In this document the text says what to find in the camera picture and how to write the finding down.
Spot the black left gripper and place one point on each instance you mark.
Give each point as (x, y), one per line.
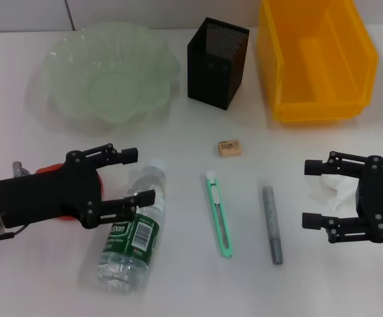
(46, 198)

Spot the white paper ball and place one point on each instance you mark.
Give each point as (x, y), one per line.
(338, 190)

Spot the clear green-label water bottle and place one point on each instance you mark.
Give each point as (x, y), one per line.
(128, 261)

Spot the red orange fruit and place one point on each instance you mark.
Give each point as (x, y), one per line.
(44, 170)

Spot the beige eraser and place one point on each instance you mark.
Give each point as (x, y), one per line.
(230, 148)

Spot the green utility knife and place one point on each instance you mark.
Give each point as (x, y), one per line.
(222, 231)

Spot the grey pen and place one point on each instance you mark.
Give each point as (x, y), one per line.
(272, 224)

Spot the green glass fruit plate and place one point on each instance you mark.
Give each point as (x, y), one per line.
(112, 82)

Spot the black mesh pen holder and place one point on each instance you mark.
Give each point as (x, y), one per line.
(214, 82)

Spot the yellow plastic bin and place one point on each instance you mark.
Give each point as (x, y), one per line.
(317, 105)

